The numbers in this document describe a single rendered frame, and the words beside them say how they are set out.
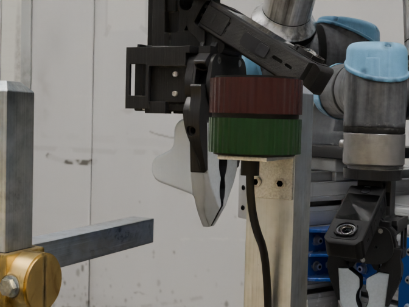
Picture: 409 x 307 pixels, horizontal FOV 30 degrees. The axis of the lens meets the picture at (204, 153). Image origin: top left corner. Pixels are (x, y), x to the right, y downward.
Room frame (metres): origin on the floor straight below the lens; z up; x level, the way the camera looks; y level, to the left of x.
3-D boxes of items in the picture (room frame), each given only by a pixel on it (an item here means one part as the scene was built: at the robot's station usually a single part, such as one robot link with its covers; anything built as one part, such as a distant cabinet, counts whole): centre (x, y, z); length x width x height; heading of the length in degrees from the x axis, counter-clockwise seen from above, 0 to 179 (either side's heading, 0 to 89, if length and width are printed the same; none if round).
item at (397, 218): (0.95, -0.21, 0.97); 0.09 x 0.08 x 0.12; 153
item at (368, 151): (0.94, -0.21, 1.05); 0.08 x 0.08 x 0.05
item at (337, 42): (1.42, -0.25, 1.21); 0.13 x 0.12 x 0.14; 100
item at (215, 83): (0.49, -0.03, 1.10); 0.06 x 0.06 x 0.02
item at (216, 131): (0.49, -0.03, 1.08); 0.06 x 0.06 x 0.02
